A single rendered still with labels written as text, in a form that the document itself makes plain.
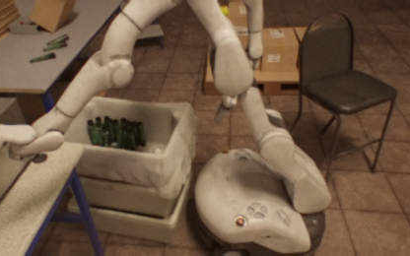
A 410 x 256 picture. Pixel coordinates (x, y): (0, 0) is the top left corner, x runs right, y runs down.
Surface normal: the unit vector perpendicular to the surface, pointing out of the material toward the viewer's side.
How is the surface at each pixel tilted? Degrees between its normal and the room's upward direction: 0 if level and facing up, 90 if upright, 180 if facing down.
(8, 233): 0
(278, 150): 90
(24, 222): 0
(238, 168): 73
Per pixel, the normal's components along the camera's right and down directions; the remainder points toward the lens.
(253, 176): -0.04, -0.80
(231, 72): 0.04, 0.60
